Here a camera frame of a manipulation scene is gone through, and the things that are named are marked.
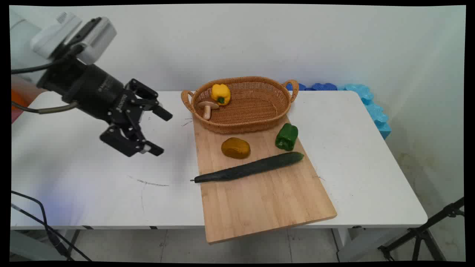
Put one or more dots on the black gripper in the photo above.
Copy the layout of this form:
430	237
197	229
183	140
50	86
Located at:
89	89

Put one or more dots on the dark green cucumber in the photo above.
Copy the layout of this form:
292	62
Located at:
252	168

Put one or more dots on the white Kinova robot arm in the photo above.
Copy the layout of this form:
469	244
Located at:
22	40

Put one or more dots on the brown toy mushroom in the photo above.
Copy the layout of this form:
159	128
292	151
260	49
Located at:
207	107

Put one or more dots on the yellow bell pepper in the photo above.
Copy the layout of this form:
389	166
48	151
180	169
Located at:
220	93

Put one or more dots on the brown potato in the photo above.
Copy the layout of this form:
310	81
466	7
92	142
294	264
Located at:
235	148

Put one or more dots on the orange red object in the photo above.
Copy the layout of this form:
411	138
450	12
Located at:
20	100

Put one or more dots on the bamboo cutting board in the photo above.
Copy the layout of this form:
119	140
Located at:
259	200

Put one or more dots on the green bell pepper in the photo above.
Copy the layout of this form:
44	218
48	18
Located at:
286	137

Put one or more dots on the dark blue foam piece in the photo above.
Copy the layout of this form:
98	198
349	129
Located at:
324	86
300	87

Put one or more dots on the light blue foam piece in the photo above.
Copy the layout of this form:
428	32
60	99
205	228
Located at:
374	111

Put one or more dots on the white table leg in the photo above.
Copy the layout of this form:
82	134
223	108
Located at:
342	241

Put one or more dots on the black tripod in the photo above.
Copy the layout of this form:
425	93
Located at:
423	231

